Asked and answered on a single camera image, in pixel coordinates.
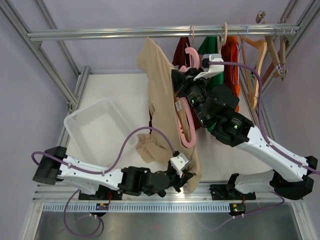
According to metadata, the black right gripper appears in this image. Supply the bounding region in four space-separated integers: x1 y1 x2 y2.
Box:
171 67 212 127

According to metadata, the thick pink plastic hanger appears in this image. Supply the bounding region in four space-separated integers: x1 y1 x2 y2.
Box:
172 46 201 149

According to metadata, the maroon t shirt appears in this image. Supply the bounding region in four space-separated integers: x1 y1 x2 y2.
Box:
149 37 199 130

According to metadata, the beige t shirt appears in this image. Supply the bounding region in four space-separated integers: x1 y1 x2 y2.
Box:
136 38 202 193

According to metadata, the green t shirt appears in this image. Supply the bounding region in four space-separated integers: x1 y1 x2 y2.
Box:
192 37 226 135

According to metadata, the thin pink wire hanger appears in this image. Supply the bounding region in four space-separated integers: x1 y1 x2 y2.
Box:
190 25 195 47

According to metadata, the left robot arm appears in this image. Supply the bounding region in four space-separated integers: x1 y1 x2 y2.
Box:
31 146 194 200

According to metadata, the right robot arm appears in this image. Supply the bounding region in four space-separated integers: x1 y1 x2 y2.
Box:
171 68 318 200

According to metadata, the orange t shirt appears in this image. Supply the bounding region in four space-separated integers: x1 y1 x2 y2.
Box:
221 36 241 113

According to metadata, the brown wooden clip hanger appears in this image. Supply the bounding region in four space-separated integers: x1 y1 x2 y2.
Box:
262 26 288 84

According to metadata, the white plastic basket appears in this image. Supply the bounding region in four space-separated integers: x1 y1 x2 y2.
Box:
64 98 135 168

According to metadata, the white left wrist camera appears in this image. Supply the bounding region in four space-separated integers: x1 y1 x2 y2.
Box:
170 151 190 178

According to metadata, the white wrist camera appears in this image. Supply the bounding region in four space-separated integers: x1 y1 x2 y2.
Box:
170 151 190 178
193 53 224 81

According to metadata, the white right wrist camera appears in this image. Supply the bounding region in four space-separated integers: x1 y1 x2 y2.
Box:
193 53 224 81

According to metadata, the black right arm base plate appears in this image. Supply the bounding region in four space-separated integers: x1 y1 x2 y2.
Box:
209 184 257 201

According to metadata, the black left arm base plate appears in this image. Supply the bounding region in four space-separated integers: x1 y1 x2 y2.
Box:
78 185 123 201

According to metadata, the blue wire hanger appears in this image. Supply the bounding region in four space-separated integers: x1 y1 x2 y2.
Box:
237 25 250 57

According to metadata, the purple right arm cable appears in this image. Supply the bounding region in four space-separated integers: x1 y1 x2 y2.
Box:
202 61 320 231

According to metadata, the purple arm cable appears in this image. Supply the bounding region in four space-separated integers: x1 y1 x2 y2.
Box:
31 126 180 237
202 61 320 231

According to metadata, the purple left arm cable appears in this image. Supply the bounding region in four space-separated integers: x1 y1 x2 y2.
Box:
31 126 180 237

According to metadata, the white slotted cable duct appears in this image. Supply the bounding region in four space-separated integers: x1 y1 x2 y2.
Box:
42 202 231 213

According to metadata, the aluminium hanging rail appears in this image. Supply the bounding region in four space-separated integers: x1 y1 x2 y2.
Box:
26 23 300 42

